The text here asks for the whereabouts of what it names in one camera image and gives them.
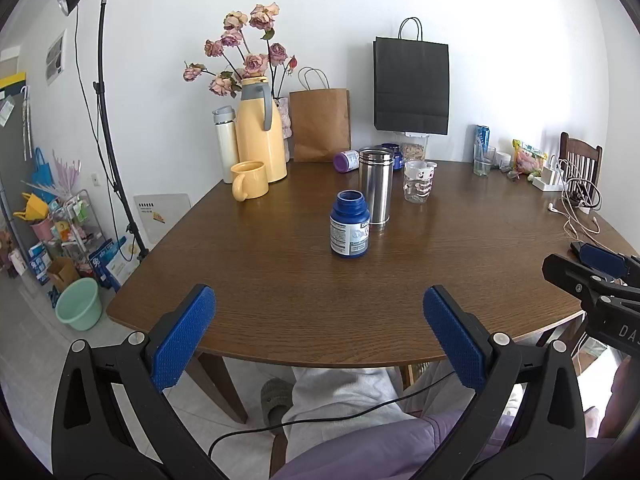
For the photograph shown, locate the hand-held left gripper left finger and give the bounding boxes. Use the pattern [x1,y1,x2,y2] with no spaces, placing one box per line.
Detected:
[51,284,231,480]

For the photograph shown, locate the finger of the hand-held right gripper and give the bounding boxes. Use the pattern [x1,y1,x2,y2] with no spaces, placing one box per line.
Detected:
[542,254,640,311]
[570,241,640,282]

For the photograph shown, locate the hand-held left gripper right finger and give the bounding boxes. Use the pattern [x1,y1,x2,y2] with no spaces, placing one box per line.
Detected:
[422,285,587,480]

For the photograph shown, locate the person's right forearm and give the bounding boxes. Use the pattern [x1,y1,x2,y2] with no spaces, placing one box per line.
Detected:
[599,355,640,441]

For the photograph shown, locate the clear printed glass cup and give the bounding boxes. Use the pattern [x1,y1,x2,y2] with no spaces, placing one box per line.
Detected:
[403,160,438,204]

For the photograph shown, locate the stainless steel cup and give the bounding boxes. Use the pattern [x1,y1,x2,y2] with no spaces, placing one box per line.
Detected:
[358,147,396,225]

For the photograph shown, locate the wooden table leg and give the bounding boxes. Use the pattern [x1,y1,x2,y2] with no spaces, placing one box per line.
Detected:
[537,310,588,358]
[197,352,249,423]

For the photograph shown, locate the white power strip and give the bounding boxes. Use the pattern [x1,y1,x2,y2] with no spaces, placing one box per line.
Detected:
[531,155,568,192]

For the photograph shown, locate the wooden chair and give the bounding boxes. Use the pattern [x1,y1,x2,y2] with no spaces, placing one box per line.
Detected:
[559,131,603,196]

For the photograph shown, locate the blue white boxes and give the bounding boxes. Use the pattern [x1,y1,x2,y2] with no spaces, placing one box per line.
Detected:
[87,235,136,293]

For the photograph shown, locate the grey slipper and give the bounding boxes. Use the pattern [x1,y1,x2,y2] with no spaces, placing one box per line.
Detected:
[260,379,296,436]

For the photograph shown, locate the green plastic basin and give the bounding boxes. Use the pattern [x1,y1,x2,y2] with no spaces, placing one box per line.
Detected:
[55,277,103,332]

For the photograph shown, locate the colourful snack packet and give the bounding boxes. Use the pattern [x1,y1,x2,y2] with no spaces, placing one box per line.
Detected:
[511,139,548,177]

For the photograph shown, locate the person's grey pants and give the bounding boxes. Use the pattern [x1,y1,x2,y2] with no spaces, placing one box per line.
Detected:
[280,365,423,476]

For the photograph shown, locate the white sign board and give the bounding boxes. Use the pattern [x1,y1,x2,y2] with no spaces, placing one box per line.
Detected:
[132,192,192,251]

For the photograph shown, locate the cardboard box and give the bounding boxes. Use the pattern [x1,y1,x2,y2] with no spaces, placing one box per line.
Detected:
[46,257,81,293]

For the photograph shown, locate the person's legs and slipper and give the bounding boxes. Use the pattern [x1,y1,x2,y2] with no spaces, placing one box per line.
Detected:
[272,407,616,480]

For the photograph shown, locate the clear drinking glass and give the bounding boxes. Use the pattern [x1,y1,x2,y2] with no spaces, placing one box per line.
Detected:
[472,144,497,177]

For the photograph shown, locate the blue plastic bottle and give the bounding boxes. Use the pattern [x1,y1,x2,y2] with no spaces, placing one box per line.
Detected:
[329,190,372,260]

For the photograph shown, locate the yellow mug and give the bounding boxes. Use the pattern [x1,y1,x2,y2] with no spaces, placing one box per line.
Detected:
[230,161,271,202]

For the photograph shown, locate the dark blue jar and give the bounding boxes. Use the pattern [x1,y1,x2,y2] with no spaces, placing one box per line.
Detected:
[381,143,405,171]

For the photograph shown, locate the clear cereal container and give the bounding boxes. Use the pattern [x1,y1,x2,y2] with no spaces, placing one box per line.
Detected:
[399,131,431,162]

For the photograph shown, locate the white thermos bottle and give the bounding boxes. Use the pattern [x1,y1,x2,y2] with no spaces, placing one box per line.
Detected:
[212,105,240,184]

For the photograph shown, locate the purple lidded bottle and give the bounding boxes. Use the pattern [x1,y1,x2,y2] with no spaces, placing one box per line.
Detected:
[333,149,361,175]

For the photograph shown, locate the blue tote bag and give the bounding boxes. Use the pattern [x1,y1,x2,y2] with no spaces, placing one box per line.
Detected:
[31,147,58,201]

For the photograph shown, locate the yellow thermos jug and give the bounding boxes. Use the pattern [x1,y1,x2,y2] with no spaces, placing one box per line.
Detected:
[235,76,289,183]

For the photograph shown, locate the patterned flower vase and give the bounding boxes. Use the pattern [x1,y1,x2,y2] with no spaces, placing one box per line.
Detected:
[272,96,292,163]

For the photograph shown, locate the black paper bag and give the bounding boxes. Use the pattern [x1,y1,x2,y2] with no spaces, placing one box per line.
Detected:
[372,16,450,136]

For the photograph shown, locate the brown paper bag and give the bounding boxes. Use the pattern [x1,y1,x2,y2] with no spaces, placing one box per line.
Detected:
[288,67,352,163]

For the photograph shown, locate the black light stand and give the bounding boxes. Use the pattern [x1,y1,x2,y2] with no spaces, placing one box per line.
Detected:
[94,0,151,263]

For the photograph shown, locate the dried pink roses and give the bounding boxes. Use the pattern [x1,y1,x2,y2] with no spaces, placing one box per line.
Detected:
[183,3,298,98]

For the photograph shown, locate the white cables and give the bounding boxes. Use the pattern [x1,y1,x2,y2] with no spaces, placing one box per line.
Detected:
[547,159,603,236]

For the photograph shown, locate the black cable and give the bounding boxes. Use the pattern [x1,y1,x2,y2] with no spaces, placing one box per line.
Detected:
[209,370,471,456]

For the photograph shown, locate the wire storage rack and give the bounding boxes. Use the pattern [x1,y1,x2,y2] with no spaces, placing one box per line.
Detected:
[47,190,106,261]

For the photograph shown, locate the white wall vent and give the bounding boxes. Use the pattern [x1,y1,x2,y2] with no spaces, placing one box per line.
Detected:
[46,30,67,83]

